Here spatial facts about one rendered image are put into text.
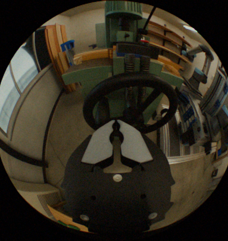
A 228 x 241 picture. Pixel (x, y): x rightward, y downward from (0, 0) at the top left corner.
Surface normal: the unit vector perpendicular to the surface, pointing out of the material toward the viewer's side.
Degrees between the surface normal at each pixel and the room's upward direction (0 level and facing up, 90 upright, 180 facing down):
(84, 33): 90
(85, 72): 90
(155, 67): 90
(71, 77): 90
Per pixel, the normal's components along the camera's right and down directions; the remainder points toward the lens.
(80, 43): 0.07, 0.86
